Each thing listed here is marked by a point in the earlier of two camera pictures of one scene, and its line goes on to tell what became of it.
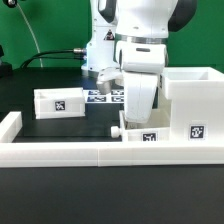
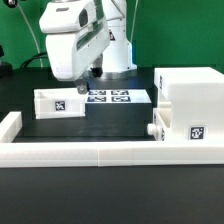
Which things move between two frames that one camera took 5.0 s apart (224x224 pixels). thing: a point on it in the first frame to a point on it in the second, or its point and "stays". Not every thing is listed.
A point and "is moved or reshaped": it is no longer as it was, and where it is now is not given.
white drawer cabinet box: (196, 97) stays
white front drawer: (157, 129) is moved or reshaped
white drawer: (59, 103) stays
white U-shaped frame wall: (16, 153) stays
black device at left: (6, 69) stays
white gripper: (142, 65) to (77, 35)
